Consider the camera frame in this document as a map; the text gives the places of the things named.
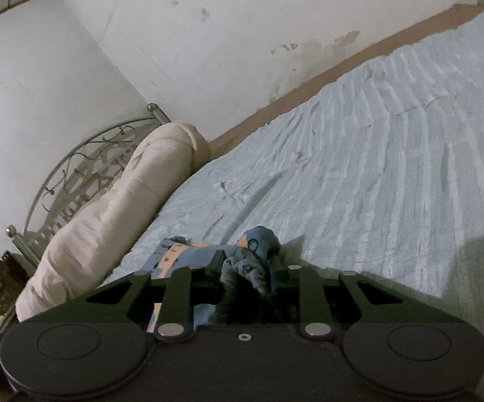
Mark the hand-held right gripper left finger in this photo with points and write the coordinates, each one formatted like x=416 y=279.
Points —
x=219 y=269

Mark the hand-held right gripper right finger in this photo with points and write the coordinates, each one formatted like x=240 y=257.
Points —
x=277 y=277

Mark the blue car print pants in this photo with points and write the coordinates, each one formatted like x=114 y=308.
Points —
x=254 y=238

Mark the cream rolled duvet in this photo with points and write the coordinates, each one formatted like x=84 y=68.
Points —
x=112 y=217

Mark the light blue bedspread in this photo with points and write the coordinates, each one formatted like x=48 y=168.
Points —
x=371 y=155

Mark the grey metal headboard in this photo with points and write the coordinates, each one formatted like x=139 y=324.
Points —
x=153 y=109

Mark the brown bed base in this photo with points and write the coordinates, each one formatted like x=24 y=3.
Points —
x=334 y=73

